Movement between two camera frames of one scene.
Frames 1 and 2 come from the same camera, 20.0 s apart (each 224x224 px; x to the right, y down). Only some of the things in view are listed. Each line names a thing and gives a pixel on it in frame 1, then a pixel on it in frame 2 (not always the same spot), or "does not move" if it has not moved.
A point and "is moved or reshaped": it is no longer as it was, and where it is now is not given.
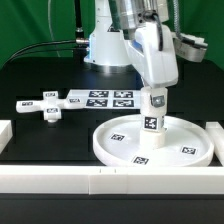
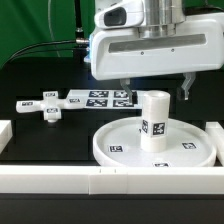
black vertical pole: (79, 31) does not move
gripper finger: (157, 101) -> (125, 84)
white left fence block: (6, 133) does not move
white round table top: (183, 141) is moved or reshaped
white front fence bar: (112, 180) does not move
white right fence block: (217, 133) does not move
